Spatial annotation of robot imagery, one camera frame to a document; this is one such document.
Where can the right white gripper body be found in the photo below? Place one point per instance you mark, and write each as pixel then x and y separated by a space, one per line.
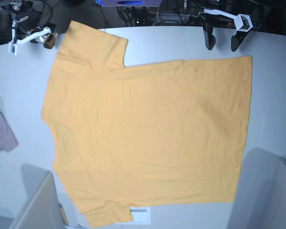
pixel 30 23

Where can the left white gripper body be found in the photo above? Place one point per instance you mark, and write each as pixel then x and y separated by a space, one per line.
pixel 242 22

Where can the orange yellow T-shirt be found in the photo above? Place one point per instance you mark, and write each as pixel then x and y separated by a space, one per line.
pixel 157 134

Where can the purple blue device box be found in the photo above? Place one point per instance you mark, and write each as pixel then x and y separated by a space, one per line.
pixel 133 3

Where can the orange tool in bin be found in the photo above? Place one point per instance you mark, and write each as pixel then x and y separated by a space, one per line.
pixel 63 216

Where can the white table slot plate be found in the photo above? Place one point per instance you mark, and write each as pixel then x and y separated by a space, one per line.
pixel 141 215

